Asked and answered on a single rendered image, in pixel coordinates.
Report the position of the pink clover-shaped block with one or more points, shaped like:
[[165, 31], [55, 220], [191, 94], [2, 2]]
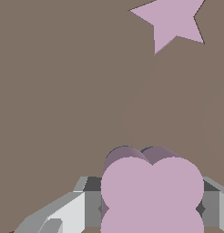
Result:
[[152, 194]]

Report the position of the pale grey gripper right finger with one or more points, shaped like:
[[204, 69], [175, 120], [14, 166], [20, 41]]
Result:
[[214, 206]]

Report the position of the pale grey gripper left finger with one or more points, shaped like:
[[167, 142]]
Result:
[[71, 209]]

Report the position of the pink star-shaped block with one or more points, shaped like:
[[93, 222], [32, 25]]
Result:
[[174, 21]]

